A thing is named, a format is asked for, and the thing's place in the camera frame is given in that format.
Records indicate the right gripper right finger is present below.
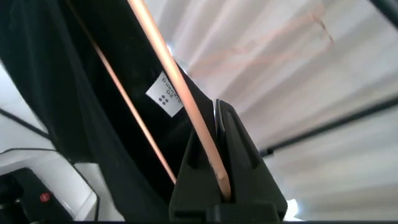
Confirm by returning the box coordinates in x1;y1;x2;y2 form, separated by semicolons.
215;98;289;223

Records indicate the white curtain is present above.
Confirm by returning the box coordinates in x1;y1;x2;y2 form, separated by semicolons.
144;0;398;222

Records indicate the black garment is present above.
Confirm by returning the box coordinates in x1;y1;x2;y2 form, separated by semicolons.
0;0;218;224

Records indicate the black clothes rack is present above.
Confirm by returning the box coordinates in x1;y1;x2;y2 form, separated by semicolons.
259;0;398;157

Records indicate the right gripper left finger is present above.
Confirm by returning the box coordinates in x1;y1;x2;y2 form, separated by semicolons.
169;99;231;223

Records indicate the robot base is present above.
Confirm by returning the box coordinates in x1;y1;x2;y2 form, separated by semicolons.
0;148;101;224

